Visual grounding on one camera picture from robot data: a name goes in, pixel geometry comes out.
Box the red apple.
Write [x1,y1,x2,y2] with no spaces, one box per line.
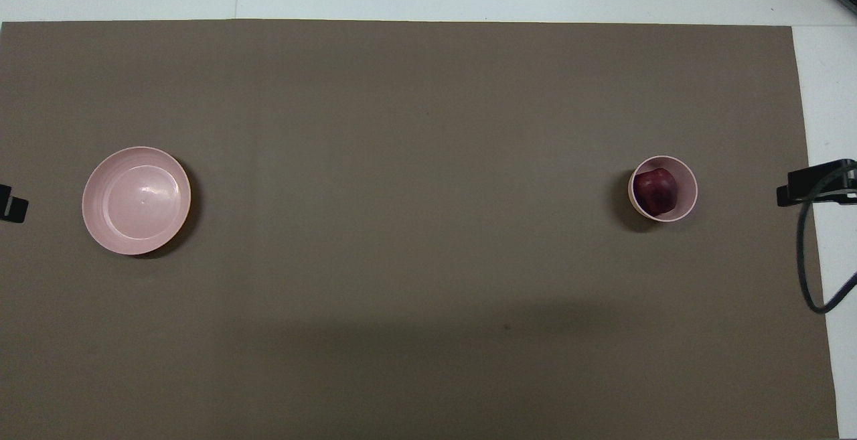
[634,167,678,216]

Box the pink plate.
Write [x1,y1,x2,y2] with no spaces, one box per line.
[82,146,192,256]

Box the pink bowl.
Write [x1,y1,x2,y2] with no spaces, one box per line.
[628,155,698,223]

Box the brown table mat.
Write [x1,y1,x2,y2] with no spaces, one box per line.
[0,19,839,440]

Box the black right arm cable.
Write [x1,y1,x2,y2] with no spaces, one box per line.
[796,162,857,315]

